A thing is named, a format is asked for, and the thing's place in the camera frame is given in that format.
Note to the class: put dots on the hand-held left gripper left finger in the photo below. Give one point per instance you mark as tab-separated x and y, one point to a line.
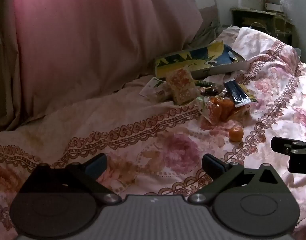
98	164

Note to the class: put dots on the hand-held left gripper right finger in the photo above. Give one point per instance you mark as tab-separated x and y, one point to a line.
213	163

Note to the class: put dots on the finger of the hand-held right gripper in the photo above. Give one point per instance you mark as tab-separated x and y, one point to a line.
280	144

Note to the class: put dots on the mandarin orange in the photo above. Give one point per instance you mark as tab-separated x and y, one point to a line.
236	134

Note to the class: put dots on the clear bag of orange snacks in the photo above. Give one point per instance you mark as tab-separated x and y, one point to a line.
218	110

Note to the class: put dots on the yellow purple snack packet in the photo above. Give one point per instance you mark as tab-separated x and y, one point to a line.
251	95

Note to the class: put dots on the dark blue snack packet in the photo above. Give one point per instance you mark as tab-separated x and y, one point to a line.
236	93

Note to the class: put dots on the red white patterned snack packet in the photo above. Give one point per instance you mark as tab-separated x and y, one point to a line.
181	85

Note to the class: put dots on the yellow blue printed box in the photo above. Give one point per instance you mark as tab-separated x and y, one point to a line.
183	58

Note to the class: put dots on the dark green snack packet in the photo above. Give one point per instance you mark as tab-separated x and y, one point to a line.
205	83

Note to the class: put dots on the white green snack packet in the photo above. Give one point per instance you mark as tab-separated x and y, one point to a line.
153	88

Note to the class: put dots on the wooden nightstand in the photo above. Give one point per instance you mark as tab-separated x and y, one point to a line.
258	17

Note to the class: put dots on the small white box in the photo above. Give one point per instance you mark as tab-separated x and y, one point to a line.
273	6

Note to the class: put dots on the green cloth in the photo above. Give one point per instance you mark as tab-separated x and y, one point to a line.
208	35

